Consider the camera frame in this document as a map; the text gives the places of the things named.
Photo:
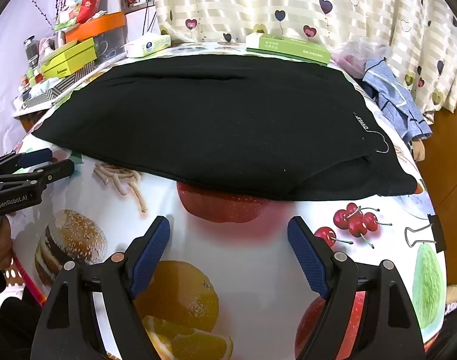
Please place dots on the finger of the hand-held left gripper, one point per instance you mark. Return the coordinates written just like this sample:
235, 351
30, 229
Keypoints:
35, 156
54, 171

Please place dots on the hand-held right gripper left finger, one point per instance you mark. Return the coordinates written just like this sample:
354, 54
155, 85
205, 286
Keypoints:
153, 251

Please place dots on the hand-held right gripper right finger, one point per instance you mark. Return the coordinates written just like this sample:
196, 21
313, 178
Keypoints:
307, 255

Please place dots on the black pants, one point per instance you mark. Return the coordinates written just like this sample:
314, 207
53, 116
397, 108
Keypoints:
213, 127

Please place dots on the person's left hand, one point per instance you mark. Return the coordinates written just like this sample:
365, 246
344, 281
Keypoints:
1, 245

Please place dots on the food print tablecloth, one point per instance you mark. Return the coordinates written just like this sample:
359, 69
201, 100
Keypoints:
232, 255

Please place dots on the black white striped box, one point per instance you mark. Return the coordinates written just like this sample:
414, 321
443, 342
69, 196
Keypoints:
63, 82

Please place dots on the yellow-green box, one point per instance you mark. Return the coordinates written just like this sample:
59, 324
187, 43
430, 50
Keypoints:
67, 60

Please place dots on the dark bottle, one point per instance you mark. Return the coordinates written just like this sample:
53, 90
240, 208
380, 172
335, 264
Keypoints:
31, 50

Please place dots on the black binder clip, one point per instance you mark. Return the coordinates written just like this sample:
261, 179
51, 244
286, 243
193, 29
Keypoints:
434, 228

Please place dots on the orange lidded dark box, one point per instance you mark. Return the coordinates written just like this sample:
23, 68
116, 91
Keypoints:
97, 26

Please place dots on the dried twig branches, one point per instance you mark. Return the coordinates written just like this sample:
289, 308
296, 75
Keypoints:
39, 9

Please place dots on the white tissue pack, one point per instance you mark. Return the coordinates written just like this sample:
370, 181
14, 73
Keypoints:
146, 47

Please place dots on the wooden wardrobe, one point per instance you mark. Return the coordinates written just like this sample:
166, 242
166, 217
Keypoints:
449, 180

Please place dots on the small red box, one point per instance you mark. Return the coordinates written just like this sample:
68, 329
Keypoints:
130, 2

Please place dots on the blue checked garment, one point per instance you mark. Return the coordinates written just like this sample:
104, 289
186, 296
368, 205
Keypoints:
393, 90

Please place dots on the clear plastic bag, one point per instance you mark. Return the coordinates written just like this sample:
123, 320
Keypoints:
356, 54

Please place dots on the green flat box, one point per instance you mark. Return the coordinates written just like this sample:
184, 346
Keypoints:
288, 48

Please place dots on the heart print striped curtain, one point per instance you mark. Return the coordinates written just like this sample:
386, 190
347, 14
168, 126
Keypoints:
251, 0

